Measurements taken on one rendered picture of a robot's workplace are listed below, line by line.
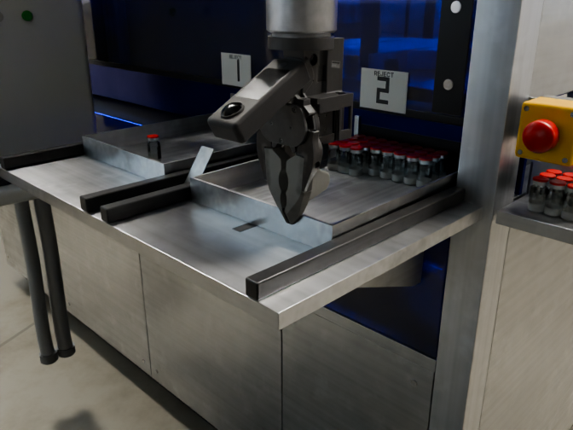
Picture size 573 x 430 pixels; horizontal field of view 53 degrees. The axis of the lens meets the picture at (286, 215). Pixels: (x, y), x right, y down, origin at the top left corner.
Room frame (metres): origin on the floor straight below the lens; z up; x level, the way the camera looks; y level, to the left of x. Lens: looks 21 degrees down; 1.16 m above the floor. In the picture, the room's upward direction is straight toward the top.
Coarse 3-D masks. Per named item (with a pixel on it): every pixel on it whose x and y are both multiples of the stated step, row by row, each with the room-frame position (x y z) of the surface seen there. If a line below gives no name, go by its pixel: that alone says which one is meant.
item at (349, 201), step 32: (256, 160) 0.86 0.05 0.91; (192, 192) 0.77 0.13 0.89; (224, 192) 0.72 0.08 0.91; (256, 192) 0.80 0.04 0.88; (352, 192) 0.80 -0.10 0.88; (384, 192) 0.80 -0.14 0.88; (416, 192) 0.72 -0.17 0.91; (256, 224) 0.68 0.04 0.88; (288, 224) 0.64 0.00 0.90; (320, 224) 0.61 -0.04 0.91; (352, 224) 0.62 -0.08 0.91
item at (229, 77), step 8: (224, 56) 1.14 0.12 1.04; (232, 56) 1.12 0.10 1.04; (240, 56) 1.10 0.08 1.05; (248, 56) 1.09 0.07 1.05; (224, 64) 1.14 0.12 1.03; (232, 64) 1.12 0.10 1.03; (240, 64) 1.10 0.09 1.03; (248, 64) 1.09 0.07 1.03; (224, 72) 1.14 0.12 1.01; (232, 72) 1.12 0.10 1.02; (240, 72) 1.10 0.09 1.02; (248, 72) 1.09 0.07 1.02; (224, 80) 1.14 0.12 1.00; (232, 80) 1.12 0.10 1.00; (240, 80) 1.11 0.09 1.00; (248, 80) 1.09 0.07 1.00
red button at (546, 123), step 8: (536, 120) 0.68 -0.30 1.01; (544, 120) 0.68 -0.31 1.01; (528, 128) 0.69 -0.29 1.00; (536, 128) 0.68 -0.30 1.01; (544, 128) 0.67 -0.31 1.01; (552, 128) 0.67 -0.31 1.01; (528, 136) 0.68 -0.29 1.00; (536, 136) 0.67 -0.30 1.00; (544, 136) 0.67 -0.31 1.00; (552, 136) 0.67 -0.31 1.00; (528, 144) 0.68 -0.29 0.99; (536, 144) 0.67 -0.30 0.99; (544, 144) 0.67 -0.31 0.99; (552, 144) 0.67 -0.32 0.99; (536, 152) 0.68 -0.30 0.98; (544, 152) 0.67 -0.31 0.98
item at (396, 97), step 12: (372, 72) 0.89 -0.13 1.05; (384, 72) 0.88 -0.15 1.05; (396, 72) 0.86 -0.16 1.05; (372, 84) 0.89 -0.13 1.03; (384, 84) 0.87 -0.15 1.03; (396, 84) 0.86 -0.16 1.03; (360, 96) 0.91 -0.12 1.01; (372, 96) 0.89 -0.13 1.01; (384, 96) 0.87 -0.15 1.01; (396, 96) 0.86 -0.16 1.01; (384, 108) 0.87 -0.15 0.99; (396, 108) 0.86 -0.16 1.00
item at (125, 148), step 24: (168, 120) 1.15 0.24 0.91; (192, 120) 1.19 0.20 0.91; (96, 144) 0.99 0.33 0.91; (120, 144) 1.07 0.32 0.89; (144, 144) 1.09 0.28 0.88; (168, 144) 1.09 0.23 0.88; (192, 144) 1.09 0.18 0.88; (216, 144) 1.09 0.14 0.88; (240, 144) 1.09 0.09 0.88; (120, 168) 0.93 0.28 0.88; (144, 168) 0.88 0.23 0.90; (168, 168) 0.84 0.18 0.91
